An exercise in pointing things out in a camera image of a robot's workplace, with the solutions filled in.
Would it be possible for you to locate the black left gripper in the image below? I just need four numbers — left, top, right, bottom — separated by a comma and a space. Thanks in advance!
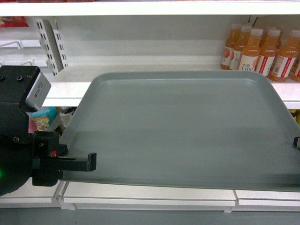
0, 117, 97, 195

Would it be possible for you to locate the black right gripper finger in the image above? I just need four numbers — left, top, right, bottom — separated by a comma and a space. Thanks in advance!
293, 137, 300, 150

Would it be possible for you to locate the grey silver serving tray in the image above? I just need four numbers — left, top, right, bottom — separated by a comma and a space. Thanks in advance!
60, 71, 300, 191

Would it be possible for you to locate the colourful cartoon snack pack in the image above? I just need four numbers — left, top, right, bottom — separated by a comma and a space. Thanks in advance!
28, 106, 58, 133

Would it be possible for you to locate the orange juice bottle front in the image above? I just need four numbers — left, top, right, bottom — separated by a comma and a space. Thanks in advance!
238, 28, 263, 71

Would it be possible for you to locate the white metal shelf unit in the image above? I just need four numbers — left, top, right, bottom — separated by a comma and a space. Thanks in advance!
0, 0, 300, 212

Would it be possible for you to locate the white slotted shelf upright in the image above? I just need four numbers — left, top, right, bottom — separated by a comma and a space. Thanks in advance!
36, 18, 68, 76

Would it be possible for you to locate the orange juice bottle middle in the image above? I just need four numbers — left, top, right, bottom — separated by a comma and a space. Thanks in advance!
229, 24, 252, 70

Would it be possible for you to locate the orange juice bottle back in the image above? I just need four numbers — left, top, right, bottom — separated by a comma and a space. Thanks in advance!
220, 23, 241, 70

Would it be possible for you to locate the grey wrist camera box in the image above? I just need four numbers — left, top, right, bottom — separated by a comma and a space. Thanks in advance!
0, 66, 51, 112

